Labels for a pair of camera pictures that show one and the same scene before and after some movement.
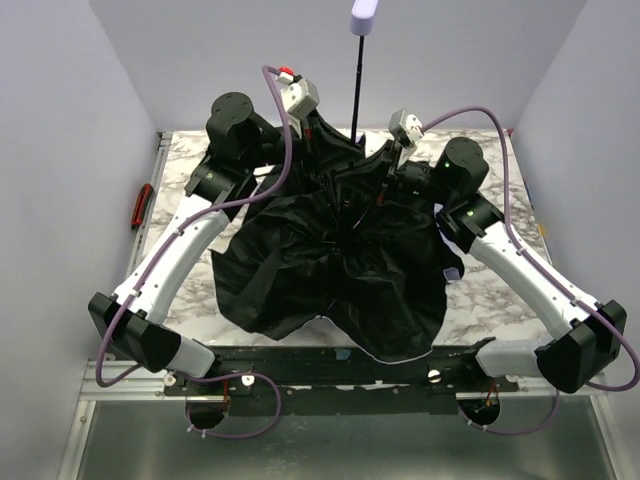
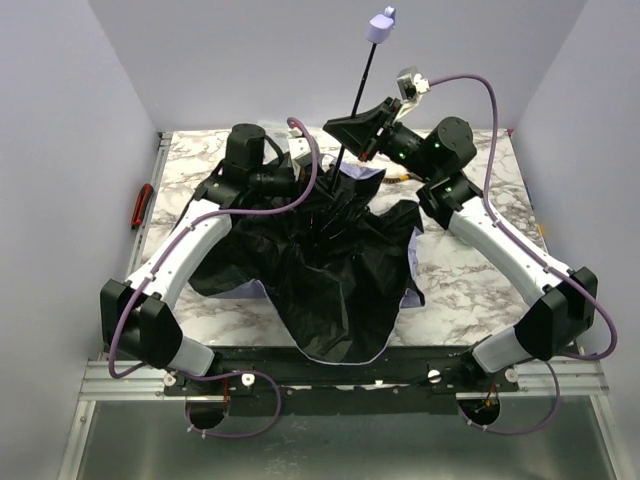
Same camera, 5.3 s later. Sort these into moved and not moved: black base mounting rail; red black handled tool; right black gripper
Moved: right black gripper
Not moved: black base mounting rail; red black handled tool
